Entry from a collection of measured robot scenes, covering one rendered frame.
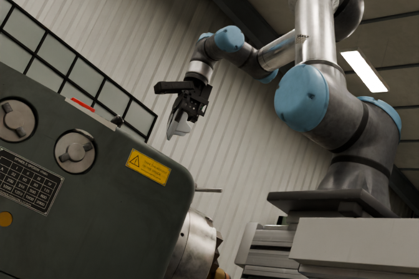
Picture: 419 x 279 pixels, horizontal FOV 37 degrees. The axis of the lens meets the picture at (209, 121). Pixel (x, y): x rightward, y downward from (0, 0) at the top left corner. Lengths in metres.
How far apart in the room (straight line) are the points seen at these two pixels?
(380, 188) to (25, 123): 0.75
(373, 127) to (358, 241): 0.34
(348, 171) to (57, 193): 0.61
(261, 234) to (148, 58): 9.32
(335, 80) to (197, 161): 10.05
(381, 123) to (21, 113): 0.75
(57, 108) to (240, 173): 10.70
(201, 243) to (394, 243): 0.83
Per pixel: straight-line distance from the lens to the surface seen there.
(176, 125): 1.74
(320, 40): 1.29
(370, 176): 1.18
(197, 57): 1.84
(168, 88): 1.77
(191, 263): 1.61
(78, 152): 1.40
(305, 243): 0.98
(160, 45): 10.74
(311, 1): 1.40
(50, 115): 1.40
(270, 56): 1.75
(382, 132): 1.22
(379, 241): 0.90
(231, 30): 1.77
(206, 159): 11.30
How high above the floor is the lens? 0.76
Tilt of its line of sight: 23 degrees up
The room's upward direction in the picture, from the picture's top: 21 degrees clockwise
